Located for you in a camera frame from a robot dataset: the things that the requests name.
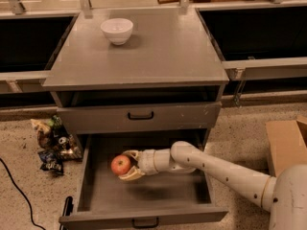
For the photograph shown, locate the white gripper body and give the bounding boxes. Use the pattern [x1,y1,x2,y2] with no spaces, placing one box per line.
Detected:
[137,149,155,175]

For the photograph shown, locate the red apple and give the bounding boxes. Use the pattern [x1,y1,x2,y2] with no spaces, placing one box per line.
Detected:
[111,155,131,175]

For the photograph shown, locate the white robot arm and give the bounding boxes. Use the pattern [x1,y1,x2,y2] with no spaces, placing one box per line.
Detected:
[120,141,307,230]

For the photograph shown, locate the open grey middle drawer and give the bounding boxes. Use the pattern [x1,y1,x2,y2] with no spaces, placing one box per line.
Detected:
[59,129,227,230]

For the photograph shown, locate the grey top drawer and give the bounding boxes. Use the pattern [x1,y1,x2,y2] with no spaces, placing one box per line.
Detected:
[58,102,221,134]

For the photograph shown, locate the grey drawer cabinet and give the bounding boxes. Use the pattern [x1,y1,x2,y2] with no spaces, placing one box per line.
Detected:
[41,6,230,139]

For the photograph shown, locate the pile of snack bags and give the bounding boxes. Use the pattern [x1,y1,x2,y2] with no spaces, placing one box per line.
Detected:
[31,115,83,175]

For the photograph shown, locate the white ceramic bowl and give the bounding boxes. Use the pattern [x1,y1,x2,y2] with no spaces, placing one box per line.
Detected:
[101,18,133,45]

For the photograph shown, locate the cardboard box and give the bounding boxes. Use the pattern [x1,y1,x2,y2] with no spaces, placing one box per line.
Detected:
[266,115,307,176]

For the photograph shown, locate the black top drawer handle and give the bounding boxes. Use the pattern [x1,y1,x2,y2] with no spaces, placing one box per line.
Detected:
[127,111,154,121]

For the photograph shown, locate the black middle drawer handle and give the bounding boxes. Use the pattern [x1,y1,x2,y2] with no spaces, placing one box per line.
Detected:
[131,218,159,229]

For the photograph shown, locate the black cable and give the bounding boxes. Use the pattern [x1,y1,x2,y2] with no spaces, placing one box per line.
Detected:
[0,157,47,230]

